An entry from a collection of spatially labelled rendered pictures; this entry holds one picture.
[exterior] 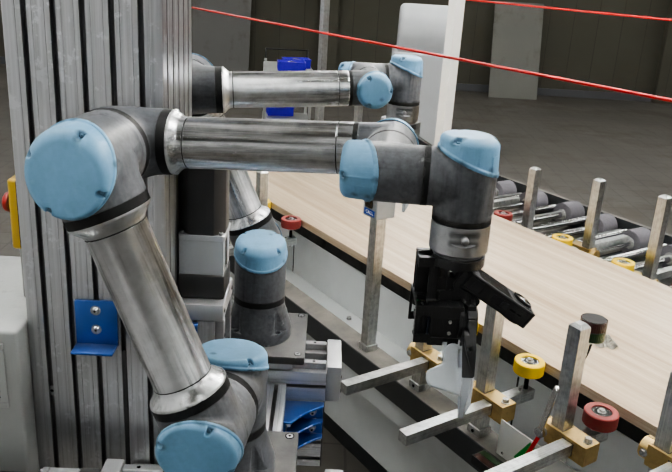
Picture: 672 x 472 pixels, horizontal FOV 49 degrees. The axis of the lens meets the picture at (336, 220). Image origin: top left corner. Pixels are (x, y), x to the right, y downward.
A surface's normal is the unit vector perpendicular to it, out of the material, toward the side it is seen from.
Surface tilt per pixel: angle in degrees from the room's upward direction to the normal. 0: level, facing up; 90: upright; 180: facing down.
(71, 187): 83
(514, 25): 76
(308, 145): 70
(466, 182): 90
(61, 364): 90
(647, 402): 0
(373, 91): 90
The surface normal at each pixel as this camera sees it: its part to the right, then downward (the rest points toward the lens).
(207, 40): 0.01, 0.09
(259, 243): 0.07, -0.89
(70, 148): -0.15, 0.22
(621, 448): -0.83, 0.13
